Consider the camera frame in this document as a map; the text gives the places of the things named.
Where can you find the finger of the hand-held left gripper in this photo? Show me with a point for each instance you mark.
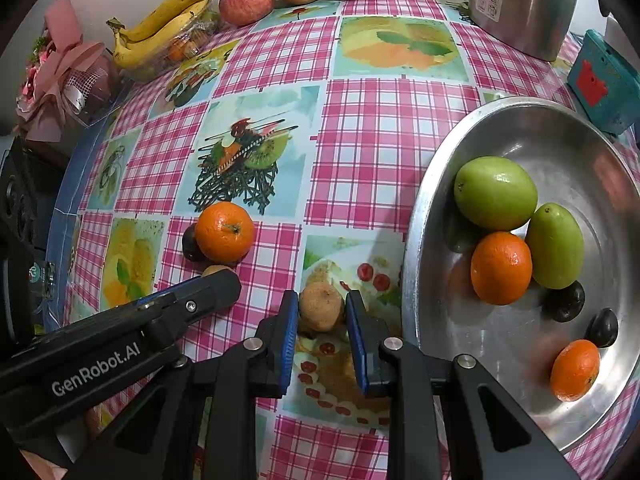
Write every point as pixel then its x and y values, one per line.
pixel 155 297
pixel 210 292

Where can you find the green labelled package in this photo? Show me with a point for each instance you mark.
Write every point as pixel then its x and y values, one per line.
pixel 42 280

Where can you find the teal box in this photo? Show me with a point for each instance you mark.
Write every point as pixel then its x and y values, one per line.
pixel 607 85

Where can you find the pink chequered tablecloth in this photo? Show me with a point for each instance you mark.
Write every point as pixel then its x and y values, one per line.
pixel 360 125

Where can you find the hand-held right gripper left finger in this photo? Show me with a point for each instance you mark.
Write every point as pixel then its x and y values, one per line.
pixel 287 340

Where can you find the small tangerine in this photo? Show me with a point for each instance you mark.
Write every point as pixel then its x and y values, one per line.
pixel 575 370

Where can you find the black device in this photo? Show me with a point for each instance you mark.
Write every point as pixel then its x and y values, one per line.
pixel 17 240

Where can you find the round green jujube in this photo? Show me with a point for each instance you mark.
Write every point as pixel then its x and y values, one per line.
pixel 495 192

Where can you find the tangerine with dry stem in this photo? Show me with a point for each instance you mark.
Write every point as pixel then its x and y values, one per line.
pixel 501 268

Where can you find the pink flower bouquet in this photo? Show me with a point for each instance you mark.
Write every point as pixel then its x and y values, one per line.
pixel 60 85

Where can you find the brown kiwi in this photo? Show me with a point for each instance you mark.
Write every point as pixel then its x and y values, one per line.
pixel 217 270
pixel 321 306

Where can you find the black object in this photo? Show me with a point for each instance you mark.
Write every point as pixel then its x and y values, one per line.
pixel 605 2

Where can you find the clear plastic container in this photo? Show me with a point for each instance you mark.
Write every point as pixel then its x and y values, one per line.
pixel 192 45

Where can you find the dark purple plum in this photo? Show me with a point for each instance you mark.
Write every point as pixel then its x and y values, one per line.
pixel 565 302
pixel 602 329
pixel 190 245

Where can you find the oval green jujube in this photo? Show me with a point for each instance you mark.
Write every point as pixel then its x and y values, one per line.
pixel 555 245

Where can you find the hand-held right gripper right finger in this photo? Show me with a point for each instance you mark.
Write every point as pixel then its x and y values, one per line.
pixel 355 340

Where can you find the person's left hand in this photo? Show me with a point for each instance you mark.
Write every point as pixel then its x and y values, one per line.
pixel 45 467

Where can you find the tangerine with green stem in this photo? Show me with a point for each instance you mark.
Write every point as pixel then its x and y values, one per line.
pixel 224 232

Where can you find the round metal bowl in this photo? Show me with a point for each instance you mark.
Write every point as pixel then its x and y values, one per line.
pixel 500 370

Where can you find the stainless steel thermos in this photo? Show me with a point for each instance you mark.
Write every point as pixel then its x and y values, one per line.
pixel 530 5

